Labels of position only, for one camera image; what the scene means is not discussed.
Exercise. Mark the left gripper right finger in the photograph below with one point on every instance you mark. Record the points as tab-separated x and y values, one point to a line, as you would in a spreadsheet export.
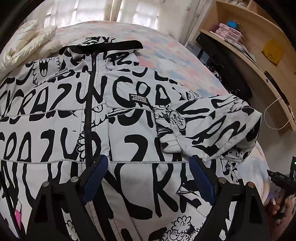
205	179

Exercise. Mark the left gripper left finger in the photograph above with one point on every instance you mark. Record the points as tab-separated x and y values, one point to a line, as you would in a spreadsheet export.
91	178

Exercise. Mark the black white graffiti jacket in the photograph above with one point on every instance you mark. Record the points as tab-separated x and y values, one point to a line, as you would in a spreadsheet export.
59	114

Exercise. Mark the right hand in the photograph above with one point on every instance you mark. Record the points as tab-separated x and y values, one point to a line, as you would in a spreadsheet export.
285	210

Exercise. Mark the yellow paper on shelf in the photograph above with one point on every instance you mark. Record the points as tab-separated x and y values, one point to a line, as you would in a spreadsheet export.
274	51

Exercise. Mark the pastel patterned bed blanket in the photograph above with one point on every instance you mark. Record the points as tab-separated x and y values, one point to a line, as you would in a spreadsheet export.
161	53

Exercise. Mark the cream puffer jacket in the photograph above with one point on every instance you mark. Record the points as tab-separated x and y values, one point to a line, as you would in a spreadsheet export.
28	43

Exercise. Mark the pink storage boxes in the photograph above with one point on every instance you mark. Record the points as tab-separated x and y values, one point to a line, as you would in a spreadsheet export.
225	32

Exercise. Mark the wooden desk shelf unit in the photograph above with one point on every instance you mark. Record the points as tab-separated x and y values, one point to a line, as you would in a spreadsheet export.
274	86

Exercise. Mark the white floral curtain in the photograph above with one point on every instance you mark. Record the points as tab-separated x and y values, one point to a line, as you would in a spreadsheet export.
177	19

